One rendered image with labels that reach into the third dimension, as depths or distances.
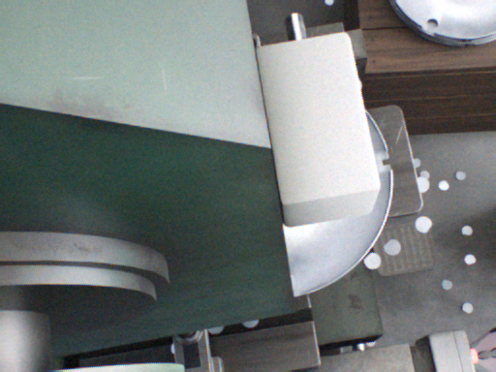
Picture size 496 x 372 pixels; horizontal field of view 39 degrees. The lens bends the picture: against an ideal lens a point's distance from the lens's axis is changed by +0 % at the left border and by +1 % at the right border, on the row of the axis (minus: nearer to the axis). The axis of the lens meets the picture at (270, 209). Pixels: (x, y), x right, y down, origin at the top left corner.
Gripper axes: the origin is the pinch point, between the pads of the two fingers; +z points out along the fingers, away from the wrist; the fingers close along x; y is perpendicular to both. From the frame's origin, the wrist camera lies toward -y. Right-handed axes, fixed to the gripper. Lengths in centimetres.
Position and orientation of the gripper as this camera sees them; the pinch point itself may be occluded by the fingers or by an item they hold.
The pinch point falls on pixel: (470, 356)
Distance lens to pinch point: 107.7
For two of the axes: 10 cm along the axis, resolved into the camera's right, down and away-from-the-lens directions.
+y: 5.4, 1.4, 8.3
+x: -1.6, -9.5, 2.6
